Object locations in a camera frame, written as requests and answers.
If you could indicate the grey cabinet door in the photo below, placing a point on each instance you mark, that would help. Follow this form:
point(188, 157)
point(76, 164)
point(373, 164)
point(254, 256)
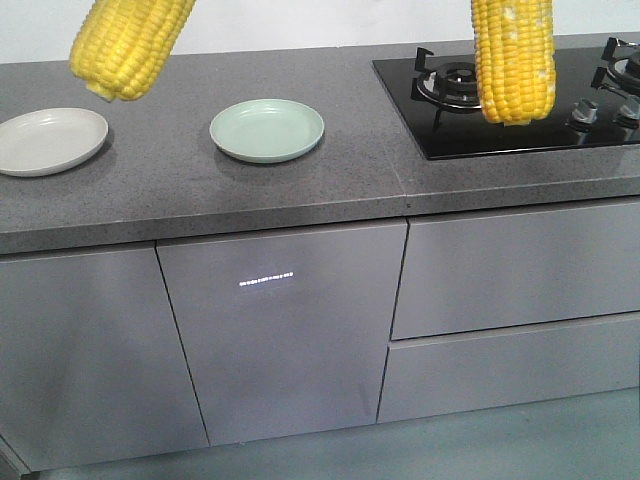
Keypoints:
point(92, 367)
point(286, 332)

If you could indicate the grey drawer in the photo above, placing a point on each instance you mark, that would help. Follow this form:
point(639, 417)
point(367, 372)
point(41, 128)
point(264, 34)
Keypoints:
point(479, 370)
point(487, 270)

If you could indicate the black glass gas stove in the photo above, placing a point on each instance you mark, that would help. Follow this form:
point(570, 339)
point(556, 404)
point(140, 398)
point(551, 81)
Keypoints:
point(597, 103)

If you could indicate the grey lower drawer front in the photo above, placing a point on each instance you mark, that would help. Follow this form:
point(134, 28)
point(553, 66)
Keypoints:
point(479, 370)

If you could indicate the yellow corn cob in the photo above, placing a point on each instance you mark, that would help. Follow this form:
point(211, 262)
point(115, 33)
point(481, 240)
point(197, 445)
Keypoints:
point(514, 60)
point(123, 46)

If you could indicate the grey upper drawer front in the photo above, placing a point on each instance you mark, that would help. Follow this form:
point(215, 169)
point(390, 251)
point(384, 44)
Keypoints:
point(487, 270)

